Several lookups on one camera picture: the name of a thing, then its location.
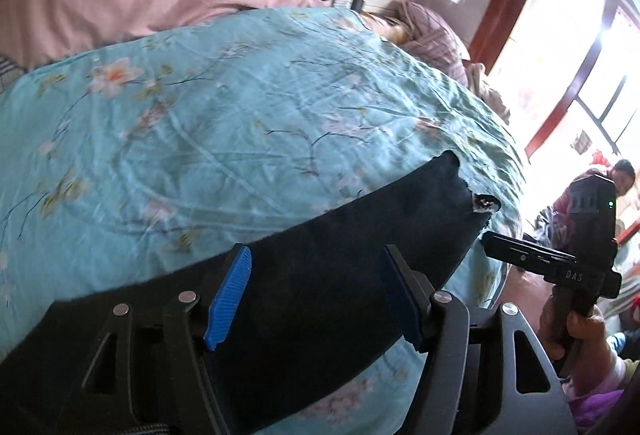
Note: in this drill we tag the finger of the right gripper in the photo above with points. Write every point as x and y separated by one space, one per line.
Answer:
525 255

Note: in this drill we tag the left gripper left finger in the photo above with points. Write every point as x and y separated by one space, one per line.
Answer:
146 372

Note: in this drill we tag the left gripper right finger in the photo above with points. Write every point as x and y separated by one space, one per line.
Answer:
485 371

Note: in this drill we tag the black pants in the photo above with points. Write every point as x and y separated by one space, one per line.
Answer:
312 317

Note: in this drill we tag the person's right hand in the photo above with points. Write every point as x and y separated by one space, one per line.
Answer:
591 359

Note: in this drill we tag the teal floral bed sheet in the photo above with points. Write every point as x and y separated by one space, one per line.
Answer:
134 161

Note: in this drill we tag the pink striped cloth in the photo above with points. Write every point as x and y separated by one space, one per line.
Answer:
426 36

